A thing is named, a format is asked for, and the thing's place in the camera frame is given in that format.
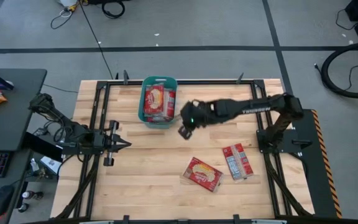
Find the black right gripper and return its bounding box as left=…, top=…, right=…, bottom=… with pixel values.
left=178, top=99, right=217, bottom=141

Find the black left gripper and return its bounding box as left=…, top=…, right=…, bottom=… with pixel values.
left=91, top=120, right=132, bottom=167

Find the red microwave popcorn bag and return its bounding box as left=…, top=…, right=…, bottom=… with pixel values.
left=181, top=156, right=225, bottom=193
left=146, top=114, right=171, bottom=123
left=163, top=89, right=177, bottom=121
left=144, top=84, right=165, bottom=116
left=222, top=142, right=254, bottom=182
left=149, top=82, right=169, bottom=91

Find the green plastic basket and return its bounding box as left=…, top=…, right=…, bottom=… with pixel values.
left=137, top=76, right=178, bottom=129

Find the white box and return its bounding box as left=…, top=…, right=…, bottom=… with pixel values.
left=39, top=155, right=62, bottom=175

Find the black desk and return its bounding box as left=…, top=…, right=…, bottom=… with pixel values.
left=0, top=68, right=48, bottom=224

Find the black computer mouse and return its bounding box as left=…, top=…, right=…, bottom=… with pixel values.
left=0, top=185, right=15, bottom=218

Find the black plate with hazard stripe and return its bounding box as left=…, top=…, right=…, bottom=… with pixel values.
left=290, top=108, right=343, bottom=219

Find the black aluminium table frame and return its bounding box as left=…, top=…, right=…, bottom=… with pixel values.
left=54, top=70, right=314, bottom=224

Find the long black floor cable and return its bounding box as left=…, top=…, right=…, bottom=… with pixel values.
left=78, top=0, right=115, bottom=80

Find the coiled black cable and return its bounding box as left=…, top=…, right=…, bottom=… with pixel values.
left=101, top=0, right=126, bottom=19

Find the looped thin cable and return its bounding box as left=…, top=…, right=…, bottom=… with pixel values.
left=50, top=7, right=74, bottom=30

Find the large black hose loop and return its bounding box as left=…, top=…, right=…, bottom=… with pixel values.
left=321, top=42, right=358, bottom=99

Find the thin black floor cable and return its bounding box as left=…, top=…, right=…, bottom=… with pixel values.
left=314, top=58, right=358, bottom=91

